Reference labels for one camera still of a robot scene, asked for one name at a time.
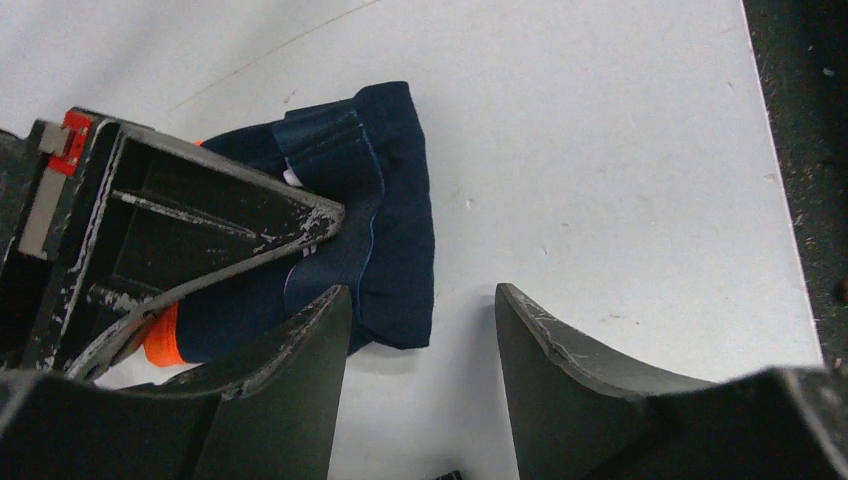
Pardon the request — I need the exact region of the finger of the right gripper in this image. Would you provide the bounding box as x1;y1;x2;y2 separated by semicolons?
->
58;121;345;380

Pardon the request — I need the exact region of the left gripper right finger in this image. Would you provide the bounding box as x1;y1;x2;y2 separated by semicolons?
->
495;283;847;479

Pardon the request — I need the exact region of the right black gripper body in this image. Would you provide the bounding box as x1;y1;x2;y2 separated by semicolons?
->
1;109;126;371

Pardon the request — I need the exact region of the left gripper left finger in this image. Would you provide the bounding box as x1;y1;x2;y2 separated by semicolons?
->
1;286;352;479

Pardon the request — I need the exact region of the navy orange underwear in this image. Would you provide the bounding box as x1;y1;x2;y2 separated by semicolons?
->
143;81;435;367

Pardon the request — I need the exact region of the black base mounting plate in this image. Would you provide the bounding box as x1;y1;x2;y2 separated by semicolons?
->
744;1;847;370

